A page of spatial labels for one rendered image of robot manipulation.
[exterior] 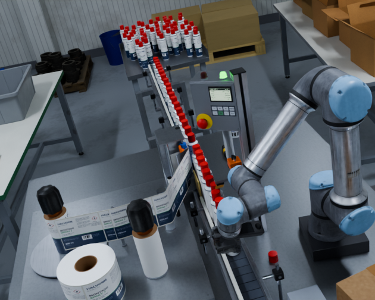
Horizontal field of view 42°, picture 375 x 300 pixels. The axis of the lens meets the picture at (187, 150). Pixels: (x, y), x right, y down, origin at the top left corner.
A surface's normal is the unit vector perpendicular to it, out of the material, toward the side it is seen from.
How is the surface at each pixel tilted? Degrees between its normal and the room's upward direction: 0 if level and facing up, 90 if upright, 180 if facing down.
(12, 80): 85
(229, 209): 30
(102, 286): 90
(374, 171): 0
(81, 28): 90
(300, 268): 0
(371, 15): 68
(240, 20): 90
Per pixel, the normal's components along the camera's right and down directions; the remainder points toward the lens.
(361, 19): 0.07, 0.12
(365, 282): -0.18, -0.85
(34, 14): 0.05, 0.49
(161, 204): 0.26, 0.44
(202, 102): -0.40, 0.52
